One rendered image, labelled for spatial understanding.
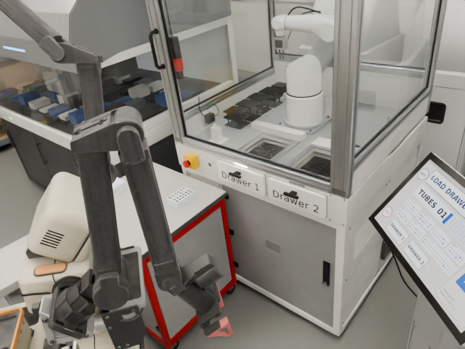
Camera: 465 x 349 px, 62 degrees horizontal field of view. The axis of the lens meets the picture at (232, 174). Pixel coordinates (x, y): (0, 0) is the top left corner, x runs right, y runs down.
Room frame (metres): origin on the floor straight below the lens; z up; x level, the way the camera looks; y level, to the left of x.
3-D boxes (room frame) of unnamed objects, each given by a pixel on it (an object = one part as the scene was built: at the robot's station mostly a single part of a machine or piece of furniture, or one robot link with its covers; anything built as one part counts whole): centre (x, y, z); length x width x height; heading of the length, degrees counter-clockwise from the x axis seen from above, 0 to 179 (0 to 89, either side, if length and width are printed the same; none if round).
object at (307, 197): (1.38, -0.26, 0.87); 0.29 x 0.02 x 0.11; 46
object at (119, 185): (1.79, 0.65, 0.79); 0.13 x 0.09 x 0.05; 135
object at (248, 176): (1.60, -0.04, 0.87); 0.29 x 0.02 x 0.11; 46
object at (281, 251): (1.91, -0.41, 0.40); 1.03 x 0.95 x 0.80; 46
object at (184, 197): (1.63, 0.27, 0.78); 0.12 x 0.08 x 0.04; 134
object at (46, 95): (3.04, 0.95, 1.13); 1.78 x 1.14 x 0.45; 46
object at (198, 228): (1.67, 0.47, 0.38); 0.62 x 0.58 x 0.76; 46
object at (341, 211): (1.91, -0.40, 0.87); 1.02 x 0.95 x 0.14; 46
